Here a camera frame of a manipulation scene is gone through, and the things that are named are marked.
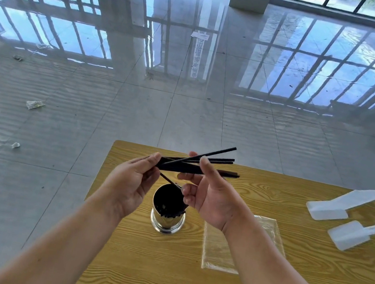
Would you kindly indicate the person's right hand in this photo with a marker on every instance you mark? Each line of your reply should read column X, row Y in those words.
column 215, row 201

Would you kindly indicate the person's left hand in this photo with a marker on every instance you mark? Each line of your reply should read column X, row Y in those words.
column 123, row 186

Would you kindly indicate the person's right thumb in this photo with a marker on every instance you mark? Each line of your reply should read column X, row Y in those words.
column 207, row 171

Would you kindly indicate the person's left thumb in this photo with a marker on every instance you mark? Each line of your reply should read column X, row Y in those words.
column 147, row 159

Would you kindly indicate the thin black chopstick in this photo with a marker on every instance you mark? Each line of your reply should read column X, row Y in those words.
column 227, row 160
column 217, row 153
column 227, row 163
column 169, row 180

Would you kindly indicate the bundle of black chopsticks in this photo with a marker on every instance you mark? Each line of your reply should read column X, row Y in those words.
column 183, row 168

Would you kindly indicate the person's left forearm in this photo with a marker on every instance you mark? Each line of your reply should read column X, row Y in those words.
column 64, row 248

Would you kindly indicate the cluster of black chopsticks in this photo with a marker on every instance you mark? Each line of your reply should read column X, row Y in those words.
column 168, row 202

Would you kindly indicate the stainless steel chopstick holder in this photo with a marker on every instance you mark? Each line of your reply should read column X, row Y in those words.
column 166, row 222

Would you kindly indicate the clear plastic bag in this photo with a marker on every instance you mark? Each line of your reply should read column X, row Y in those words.
column 215, row 254

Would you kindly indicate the crumpled white paper scrap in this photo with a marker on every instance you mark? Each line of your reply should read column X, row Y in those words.
column 34, row 104

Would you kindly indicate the small white paper scrap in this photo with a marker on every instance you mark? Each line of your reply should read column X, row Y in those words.
column 15, row 145

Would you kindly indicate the white paper sheet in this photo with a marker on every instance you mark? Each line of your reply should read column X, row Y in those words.
column 199, row 35

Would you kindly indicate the flat white litter scrap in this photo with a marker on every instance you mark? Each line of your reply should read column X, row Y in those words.
column 43, row 46

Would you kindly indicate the small grey litter scrap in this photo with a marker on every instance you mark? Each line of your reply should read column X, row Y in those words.
column 18, row 58

